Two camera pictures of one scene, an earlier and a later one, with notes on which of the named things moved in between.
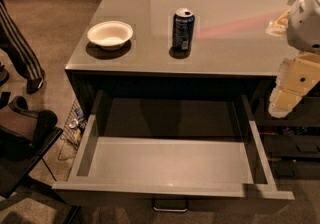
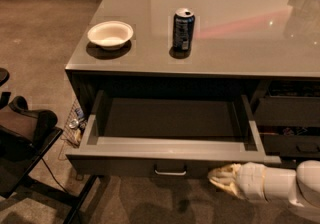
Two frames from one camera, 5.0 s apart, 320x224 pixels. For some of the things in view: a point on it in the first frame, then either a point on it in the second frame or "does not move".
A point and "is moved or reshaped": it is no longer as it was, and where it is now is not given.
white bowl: x=110 y=35 does not move
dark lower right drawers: x=291 y=143 does not move
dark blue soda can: x=183 y=29 does not move
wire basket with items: x=73 y=132 does not move
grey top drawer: x=170 y=143 is moved or reshaped
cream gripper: x=306 y=26 → x=252 y=180
